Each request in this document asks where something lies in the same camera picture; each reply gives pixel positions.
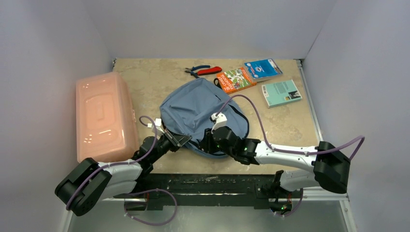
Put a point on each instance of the red utility knife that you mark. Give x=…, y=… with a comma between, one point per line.
x=209, y=71

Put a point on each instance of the blue student backpack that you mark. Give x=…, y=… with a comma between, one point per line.
x=187, y=111

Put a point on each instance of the pink plastic storage bin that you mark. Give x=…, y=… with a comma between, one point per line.
x=105, y=119

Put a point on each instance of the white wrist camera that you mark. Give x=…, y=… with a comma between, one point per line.
x=156, y=126
x=219, y=120

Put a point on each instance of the aluminium frame rail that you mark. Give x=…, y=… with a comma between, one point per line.
x=316, y=210

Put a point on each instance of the teal paperback book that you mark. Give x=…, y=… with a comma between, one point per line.
x=280, y=93

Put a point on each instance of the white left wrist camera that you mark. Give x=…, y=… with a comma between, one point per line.
x=156, y=126

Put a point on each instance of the blue paperback book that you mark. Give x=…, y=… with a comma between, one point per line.
x=262, y=70

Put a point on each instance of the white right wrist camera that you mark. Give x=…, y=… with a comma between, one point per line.
x=219, y=120

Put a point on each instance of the orange green picture book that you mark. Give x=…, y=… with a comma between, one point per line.
x=234, y=80

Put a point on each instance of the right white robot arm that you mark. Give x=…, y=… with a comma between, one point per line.
x=315, y=166

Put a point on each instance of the blue handled pliers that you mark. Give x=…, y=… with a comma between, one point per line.
x=197, y=71

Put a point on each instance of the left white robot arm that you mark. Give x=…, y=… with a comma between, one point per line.
x=91, y=181

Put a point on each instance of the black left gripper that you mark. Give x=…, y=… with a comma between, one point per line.
x=179, y=139

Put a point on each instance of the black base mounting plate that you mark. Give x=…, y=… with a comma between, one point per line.
x=246, y=190

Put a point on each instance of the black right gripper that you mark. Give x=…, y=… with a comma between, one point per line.
x=207, y=140

